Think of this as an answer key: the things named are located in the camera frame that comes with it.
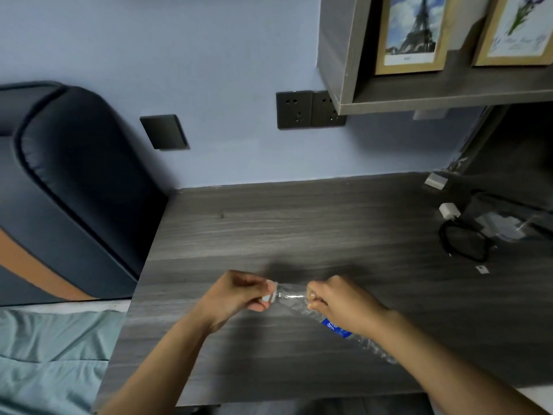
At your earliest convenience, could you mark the framed lavender picture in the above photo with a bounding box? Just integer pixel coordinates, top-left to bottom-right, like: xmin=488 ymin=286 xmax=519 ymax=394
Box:
xmin=472 ymin=0 xmax=553 ymax=67

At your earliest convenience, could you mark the person's left forearm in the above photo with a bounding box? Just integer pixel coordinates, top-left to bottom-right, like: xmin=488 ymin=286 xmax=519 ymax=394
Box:
xmin=99 ymin=311 xmax=217 ymax=415

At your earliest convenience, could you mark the clear plastic water bottle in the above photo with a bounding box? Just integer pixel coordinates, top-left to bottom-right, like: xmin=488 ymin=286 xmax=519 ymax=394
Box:
xmin=271 ymin=282 xmax=399 ymax=365

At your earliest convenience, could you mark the grey wooden wall shelf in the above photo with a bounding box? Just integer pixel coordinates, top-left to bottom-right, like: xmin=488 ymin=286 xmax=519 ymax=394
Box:
xmin=317 ymin=0 xmax=553 ymax=116

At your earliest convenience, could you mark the light green bed sheet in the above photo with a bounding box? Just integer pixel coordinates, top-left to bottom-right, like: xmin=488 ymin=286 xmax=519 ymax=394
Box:
xmin=0 ymin=308 xmax=126 ymax=415

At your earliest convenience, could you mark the framed tower picture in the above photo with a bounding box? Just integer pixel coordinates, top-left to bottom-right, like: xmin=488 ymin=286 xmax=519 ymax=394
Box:
xmin=374 ymin=0 xmax=459 ymax=76

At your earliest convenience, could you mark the dark double wall socket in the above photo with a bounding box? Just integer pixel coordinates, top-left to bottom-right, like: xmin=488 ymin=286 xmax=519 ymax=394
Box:
xmin=276 ymin=90 xmax=347 ymax=130

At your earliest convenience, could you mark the person's left hand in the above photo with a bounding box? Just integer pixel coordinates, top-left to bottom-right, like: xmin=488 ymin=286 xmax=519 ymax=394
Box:
xmin=203 ymin=270 xmax=274 ymax=332

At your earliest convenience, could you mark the person's right forearm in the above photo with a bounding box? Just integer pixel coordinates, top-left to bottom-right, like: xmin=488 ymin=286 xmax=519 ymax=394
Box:
xmin=365 ymin=310 xmax=553 ymax=415

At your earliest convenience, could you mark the black coiled cable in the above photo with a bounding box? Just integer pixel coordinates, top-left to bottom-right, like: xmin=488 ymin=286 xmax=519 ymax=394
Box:
xmin=438 ymin=192 xmax=497 ymax=263

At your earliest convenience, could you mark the dark blue padded headboard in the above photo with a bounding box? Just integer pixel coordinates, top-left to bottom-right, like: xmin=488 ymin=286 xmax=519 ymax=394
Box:
xmin=0 ymin=81 xmax=169 ymax=305

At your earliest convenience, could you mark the dark wall switch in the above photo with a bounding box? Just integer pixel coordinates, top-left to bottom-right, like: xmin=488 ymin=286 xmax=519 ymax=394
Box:
xmin=139 ymin=114 xmax=191 ymax=150

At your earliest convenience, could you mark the person's right hand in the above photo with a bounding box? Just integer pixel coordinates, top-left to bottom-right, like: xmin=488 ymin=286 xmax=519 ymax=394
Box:
xmin=306 ymin=275 xmax=392 ymax=339

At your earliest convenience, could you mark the clear plastic bag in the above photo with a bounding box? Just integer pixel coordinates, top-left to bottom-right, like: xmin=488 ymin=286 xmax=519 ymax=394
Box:
xmin=464 ymin=192 xmax=553 ymax=243

